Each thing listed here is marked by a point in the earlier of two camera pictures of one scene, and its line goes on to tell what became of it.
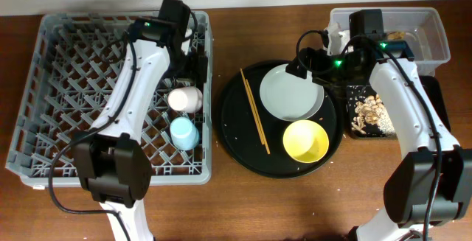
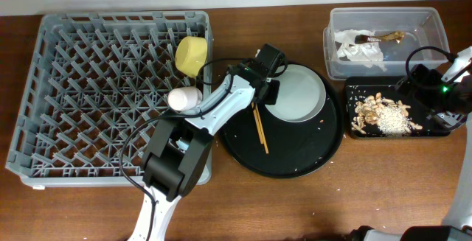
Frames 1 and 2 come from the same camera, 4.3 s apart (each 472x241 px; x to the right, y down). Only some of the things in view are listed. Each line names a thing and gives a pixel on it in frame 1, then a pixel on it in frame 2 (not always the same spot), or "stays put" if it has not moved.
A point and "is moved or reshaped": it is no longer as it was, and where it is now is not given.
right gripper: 321,56 to 430,77
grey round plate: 290,97 stays put
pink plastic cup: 186,99 stays put
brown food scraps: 366,112 stays put
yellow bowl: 306,141 is moved or reshaped
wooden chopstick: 257,117 stays put
